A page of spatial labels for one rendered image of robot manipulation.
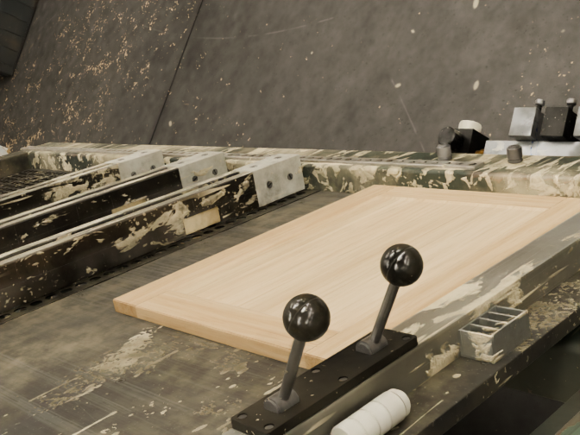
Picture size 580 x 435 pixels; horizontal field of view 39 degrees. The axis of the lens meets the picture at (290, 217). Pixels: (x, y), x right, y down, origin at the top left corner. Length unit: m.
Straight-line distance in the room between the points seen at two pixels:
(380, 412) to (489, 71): 1.97
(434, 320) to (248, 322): 0.24
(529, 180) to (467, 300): 0.46
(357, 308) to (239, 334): 0.14
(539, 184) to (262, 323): 0.53
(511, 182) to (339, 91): 1.70
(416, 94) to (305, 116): 0.50
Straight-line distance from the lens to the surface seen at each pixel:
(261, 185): 1.56
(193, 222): 1.47
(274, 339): 0.93
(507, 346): 0.87
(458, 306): 0.89
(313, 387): 0.74
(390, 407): 0.75
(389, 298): 0.75
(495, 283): 0.94
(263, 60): 3.36
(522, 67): 2.57
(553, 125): 1.51
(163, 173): 1.71
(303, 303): 0.64
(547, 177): 1.31
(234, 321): 1.00
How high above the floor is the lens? 2.00
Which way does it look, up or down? 43 degrees down
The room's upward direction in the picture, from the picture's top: 69 degrees counter-clockwise
